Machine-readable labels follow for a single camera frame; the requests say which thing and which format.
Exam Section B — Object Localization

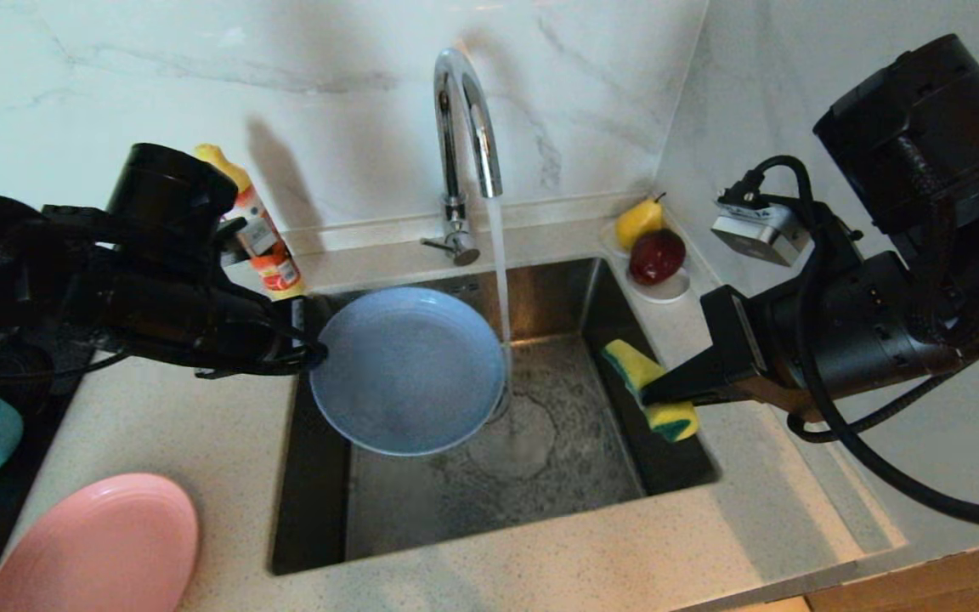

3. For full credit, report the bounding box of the orange yellow detergent bottle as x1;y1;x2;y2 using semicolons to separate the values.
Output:
195;143;305;300

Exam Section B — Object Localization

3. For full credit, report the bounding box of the yellow green fish-shaped sponge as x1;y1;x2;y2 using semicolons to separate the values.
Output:
602;338;700;443

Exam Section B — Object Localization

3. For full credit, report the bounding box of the blue plate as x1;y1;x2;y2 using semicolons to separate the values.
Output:
309;286;507;457

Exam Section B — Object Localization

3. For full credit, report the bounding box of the chrome curved faucet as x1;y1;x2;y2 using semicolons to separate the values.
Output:
420;48;505;267

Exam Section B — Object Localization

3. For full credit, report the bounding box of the stainless steel sink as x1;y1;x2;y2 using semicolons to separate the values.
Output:
271;258;722;576

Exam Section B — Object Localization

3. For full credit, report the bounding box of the small white dish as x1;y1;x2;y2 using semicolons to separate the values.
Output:
598;218;694;305

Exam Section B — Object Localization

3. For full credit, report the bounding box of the dark red apple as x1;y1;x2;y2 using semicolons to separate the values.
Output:
628;229;686;287

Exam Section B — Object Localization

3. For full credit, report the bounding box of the yellow pear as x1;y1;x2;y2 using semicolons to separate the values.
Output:
614;194;667;252

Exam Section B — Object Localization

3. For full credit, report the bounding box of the pink plate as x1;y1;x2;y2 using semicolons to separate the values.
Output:
0;473;201;612

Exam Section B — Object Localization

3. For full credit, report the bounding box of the brown wooden cabinet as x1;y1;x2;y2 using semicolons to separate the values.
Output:
804;531;979;612

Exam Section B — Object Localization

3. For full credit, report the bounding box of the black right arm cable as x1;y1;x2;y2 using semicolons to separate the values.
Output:
719;155;979;532

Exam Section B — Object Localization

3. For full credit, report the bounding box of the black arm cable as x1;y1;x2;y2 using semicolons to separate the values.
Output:
719;155;979;532
0;350;129;381

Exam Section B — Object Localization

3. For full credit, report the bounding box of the thin black braided cable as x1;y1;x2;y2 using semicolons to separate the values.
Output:
785;370;958;443

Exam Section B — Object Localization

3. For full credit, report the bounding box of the black braided cable sleeve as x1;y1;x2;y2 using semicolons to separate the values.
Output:
897;136;979;345

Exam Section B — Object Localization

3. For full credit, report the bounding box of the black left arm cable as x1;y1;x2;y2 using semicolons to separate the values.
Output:
0;350;129;381

